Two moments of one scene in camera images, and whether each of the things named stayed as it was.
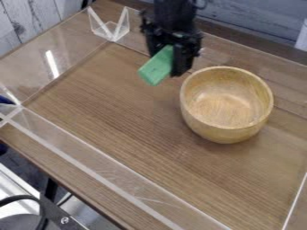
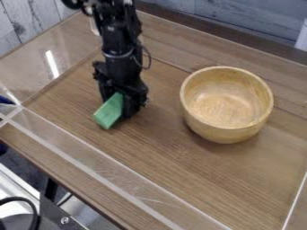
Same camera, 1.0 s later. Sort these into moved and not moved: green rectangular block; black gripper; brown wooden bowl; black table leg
Moved: green rectangular block; black gripper
Not moved: black table leg; brown wooden bowl
